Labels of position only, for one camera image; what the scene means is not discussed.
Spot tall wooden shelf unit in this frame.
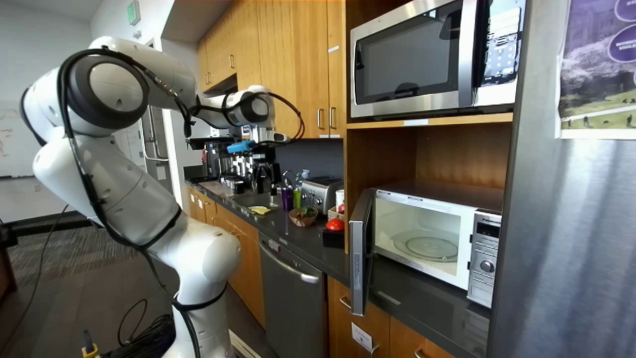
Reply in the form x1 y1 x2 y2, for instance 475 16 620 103
342 0 517 221

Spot stainless steel dishwasher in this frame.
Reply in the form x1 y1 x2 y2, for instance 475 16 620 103
256 235 330 358

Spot large silver shelf microwave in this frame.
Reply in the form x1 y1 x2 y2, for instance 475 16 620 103
348 0 529 121

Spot stainless steel refrigerator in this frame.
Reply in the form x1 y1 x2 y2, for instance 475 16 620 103
487 0 636 358

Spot wooden upper cabinet door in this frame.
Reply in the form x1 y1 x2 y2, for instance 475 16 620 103
324 0 348 139
288 0 328 139
254 0 294 137

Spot green exit sign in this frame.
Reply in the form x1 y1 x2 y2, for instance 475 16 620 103
125 0 143 28

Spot wide wooden lower cabinet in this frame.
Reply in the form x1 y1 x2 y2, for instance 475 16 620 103
187 185 266 328

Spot purple poster on refrigerator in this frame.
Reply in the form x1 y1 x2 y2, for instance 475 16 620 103
554 0 636 141

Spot black floor cable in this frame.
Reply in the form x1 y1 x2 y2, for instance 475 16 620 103
115 296 153 348

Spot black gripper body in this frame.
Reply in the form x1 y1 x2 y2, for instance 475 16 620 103
230 151 258 177

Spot white label on cabinet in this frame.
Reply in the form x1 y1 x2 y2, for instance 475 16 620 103
350 322 375 354

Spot small silver countertop microwave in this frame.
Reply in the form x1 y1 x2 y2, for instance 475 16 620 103
348 185 505 318

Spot wooden cabinet door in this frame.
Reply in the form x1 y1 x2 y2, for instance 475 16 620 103
324 0 348 139
326 276 393 358
254 0 294 137
385 316 459 358
288 0 328 139

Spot black box red button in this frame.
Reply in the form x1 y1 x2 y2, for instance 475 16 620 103
322 215 348 250

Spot silver four-slot toaster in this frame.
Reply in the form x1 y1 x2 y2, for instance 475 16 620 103
300 175 346 215

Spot wooden lower cabinet door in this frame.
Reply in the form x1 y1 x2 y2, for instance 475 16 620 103
326 276 393 358
385 316 459 358

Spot shallow wooden basket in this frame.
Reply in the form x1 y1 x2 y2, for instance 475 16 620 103
288 205 320 231

